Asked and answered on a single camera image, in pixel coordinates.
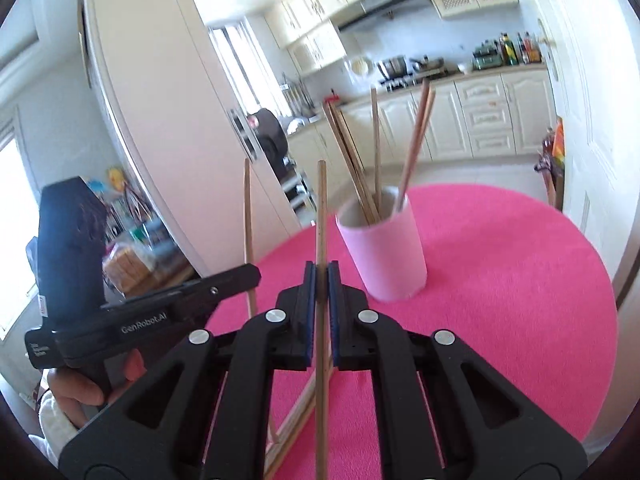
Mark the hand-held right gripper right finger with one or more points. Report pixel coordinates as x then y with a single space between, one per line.
334 310

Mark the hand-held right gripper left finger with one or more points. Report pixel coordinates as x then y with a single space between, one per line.
311 305

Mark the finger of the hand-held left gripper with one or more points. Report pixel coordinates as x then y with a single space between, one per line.
225 282

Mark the pink cup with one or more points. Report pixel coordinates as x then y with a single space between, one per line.
385 260

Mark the single wooden chopstick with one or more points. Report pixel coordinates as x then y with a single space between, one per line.
295 412
321 210
247 210

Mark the bunch of wooden chopsticks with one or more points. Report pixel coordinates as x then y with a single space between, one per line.
375 150

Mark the person's left hand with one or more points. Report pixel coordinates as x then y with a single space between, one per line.
75 390

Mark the bread packet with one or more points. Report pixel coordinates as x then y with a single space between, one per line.
127 267

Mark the yellow plush toy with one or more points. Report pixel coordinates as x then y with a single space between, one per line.
116 178

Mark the white step stool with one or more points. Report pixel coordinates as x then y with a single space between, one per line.
300 187

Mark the pink round tablecloth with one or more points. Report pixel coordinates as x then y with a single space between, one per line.
475 310

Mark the metal door lock plate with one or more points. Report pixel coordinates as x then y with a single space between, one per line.
242 134

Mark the black chair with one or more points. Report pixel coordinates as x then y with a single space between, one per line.
270 137

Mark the white sliding door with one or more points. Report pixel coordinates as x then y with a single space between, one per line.
165 110

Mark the hanging utensil rack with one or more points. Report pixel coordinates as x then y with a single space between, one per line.
297 95

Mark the kitchen window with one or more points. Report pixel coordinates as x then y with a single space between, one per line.
245 65

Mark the cream base cabinet run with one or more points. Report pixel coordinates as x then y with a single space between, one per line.
445 120

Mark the cream cabinet drawer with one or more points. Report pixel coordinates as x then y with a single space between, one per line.
481 91
486 117
492 143

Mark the gas stove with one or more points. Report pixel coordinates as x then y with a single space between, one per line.
415 81

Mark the steel cooking pot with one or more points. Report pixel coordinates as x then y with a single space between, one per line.
392 66

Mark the dark wok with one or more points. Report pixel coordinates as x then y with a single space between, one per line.
427 64

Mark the white bowl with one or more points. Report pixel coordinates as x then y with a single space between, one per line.
463 67

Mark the kitchen countertop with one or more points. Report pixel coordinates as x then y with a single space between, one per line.
490 71

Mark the green electric cooker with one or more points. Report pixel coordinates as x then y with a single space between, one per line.
486 56

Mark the steel range hood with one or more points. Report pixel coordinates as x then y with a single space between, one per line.
380 7

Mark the white panel door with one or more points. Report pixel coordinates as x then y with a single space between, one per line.
590 135

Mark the green bottle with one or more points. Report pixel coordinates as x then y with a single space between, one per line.
507 50

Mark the dark sauce bottle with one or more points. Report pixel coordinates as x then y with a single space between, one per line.
520 49

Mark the round wall plate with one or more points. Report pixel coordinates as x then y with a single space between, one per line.
360 66

